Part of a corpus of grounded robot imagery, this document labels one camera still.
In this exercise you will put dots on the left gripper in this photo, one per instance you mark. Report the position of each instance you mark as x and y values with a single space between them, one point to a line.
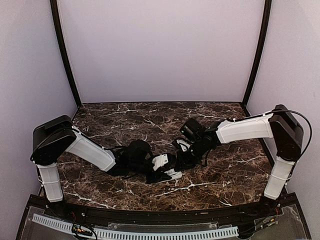
158 177

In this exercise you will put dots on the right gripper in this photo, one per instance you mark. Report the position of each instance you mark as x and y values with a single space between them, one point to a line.
185 163

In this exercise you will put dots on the white remote control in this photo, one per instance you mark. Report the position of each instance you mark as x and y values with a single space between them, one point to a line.
167 178

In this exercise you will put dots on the white battery cover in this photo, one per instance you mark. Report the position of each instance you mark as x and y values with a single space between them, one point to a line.
170 172

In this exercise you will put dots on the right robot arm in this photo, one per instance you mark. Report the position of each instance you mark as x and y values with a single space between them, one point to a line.
279 124

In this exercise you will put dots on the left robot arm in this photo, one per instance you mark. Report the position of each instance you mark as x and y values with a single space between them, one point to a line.
53 138

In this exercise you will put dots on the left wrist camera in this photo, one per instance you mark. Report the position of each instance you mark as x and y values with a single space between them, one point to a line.
162 160

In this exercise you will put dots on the white slotted cable duct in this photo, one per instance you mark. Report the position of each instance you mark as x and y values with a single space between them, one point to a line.
99 233

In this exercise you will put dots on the black front rail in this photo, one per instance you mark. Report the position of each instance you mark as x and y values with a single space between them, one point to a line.
239 215

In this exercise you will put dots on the right black frame post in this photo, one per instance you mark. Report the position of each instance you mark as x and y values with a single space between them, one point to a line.
258 53

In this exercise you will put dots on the black frame post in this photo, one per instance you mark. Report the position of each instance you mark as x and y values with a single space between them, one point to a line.
258 53
63 52

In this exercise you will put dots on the left black frame post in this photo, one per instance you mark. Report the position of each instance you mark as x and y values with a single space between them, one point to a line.
63 52

